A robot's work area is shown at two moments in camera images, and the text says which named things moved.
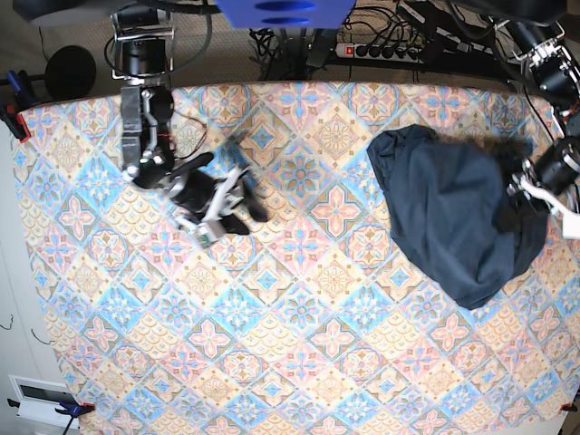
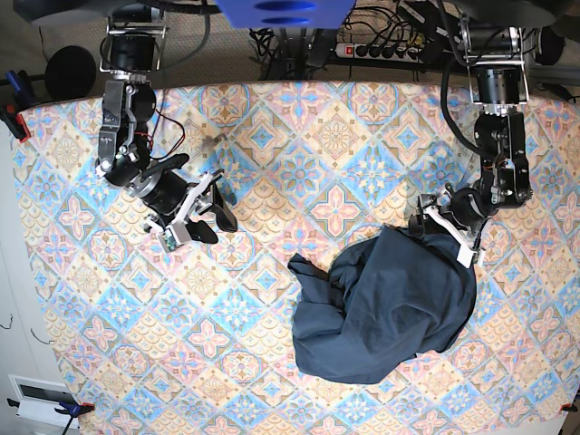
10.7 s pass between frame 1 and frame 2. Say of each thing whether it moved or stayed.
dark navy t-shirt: moved
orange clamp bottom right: stayed
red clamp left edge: stayed
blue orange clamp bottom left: stayed
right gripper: moved
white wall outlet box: stayed
